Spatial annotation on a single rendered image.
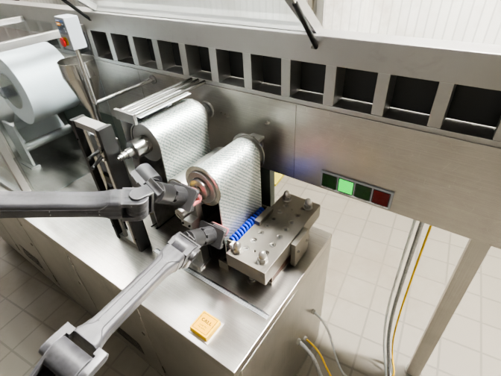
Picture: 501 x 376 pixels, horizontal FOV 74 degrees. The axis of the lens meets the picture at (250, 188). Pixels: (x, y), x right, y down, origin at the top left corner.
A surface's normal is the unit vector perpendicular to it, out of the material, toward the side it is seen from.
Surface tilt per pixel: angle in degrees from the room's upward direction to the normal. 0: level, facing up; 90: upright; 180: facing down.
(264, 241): 0
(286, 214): 0
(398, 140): 90
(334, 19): 90
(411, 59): 90
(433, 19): 90
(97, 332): 24
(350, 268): 0
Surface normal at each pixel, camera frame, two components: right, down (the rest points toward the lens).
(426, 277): -0.05, -0.80
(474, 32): -0.47, 0.55
